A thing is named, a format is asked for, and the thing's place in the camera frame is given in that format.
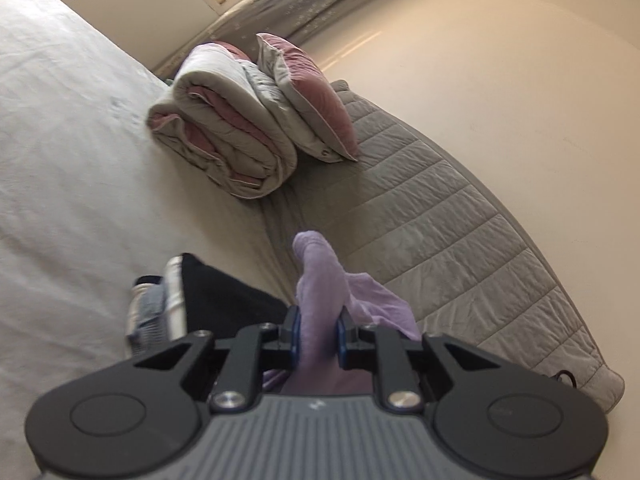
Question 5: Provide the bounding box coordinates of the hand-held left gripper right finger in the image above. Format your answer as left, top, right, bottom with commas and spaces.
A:
336, 307, 506, 411

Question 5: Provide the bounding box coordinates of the patterned curtain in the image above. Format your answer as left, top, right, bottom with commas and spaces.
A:
152, 0, 426, 78

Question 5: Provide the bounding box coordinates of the purple sweater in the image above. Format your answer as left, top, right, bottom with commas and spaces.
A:
262, 230, 423, 396

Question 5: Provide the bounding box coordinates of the black folded garment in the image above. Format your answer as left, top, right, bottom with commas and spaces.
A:
177, 253, 291, 341

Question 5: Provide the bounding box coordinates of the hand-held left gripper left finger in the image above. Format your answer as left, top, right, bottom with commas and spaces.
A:
131, 305, 301, 411

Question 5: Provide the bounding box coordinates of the grey white pillow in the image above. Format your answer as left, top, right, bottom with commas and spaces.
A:
239, 57, 351, 165

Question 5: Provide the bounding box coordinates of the folded grey pink comforter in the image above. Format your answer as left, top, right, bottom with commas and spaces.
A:
146, 42, 300, 200

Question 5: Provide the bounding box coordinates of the grey quilted headboard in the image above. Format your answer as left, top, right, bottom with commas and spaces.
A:
262, 79, 626, 415

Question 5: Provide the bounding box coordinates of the pink pillow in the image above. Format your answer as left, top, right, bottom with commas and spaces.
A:
255, 32, 361, 163

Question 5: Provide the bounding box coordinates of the grey folded knit sweater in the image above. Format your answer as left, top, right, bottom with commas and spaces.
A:
131, 275, 171, 356

